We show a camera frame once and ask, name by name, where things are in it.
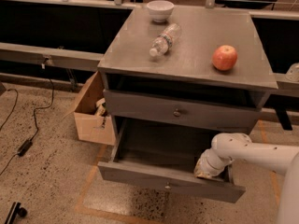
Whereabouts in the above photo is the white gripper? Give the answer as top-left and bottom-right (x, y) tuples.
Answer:
(193, 148), (233, 179)

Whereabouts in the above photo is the grey drawer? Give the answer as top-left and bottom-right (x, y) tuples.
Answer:
(104, 90), (260, 134)
(98, 119), (246, 203)

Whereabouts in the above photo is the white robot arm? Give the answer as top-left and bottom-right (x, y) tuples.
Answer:
(193, 133), (299, 224)

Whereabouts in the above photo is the grey wooden drawer cabinet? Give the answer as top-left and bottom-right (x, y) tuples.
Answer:
(96, 5), (278, 173)

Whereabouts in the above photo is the grey top drawer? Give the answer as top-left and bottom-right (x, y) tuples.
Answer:
(104, 90), (260, 134)

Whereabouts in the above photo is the open cardboard box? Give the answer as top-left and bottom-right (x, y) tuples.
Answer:
(65, 72), (116, 146)

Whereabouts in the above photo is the red apple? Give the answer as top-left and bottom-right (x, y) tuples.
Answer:
(212, 45), (237, 71)

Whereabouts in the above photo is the clear plastic water bottle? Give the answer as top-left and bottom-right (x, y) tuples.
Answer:
(149, 23), (181, 57)

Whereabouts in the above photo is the white ceramic bowl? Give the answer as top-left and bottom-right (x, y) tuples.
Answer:
(147, 0), (174, 22)

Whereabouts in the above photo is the grey metal railing beam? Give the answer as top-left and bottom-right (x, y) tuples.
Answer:
(0, 43), (103, 72)

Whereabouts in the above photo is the black caster wheel base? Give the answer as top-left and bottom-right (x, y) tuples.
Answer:
(5, 202), (27, 224)

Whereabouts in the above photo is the black power adapter with cable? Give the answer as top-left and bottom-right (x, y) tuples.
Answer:
(0, 63), (56, 176)

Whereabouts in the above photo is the black cable on floor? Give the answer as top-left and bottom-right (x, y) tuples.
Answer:
(0, 88), (19, 132)

